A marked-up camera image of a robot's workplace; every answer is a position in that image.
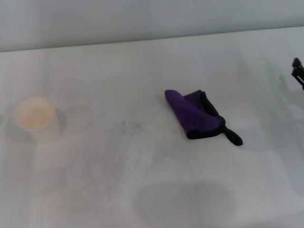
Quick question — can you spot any purple rag with black edge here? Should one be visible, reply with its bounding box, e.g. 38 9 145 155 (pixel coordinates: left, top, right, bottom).
164 89 243 146

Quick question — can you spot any white paper cup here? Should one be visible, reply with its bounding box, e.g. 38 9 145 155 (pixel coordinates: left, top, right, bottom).
14 96 62 143

